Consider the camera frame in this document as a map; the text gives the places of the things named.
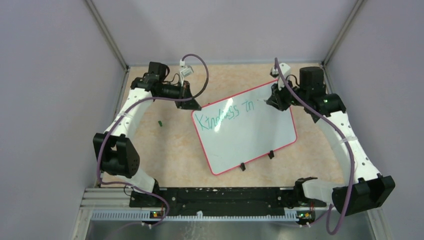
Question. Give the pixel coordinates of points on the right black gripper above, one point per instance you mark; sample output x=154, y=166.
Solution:
x=276, y=99

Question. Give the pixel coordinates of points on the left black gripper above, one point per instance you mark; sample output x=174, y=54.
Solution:
x=191, y=104

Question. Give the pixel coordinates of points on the white board with red frame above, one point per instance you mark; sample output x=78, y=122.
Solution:
x=239, y=129

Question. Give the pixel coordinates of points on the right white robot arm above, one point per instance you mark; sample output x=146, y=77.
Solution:
x=364, y=187

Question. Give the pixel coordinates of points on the black whiteboard clip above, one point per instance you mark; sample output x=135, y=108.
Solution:
x=271, y=154
x=242, y=167

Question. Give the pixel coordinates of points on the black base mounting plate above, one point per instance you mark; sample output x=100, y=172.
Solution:
x=223, y=201

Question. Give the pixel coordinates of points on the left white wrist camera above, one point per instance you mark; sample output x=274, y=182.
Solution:
x=184, y=71

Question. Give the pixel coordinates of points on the white cable duct rail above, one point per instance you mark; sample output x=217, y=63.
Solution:
x=147, y=216

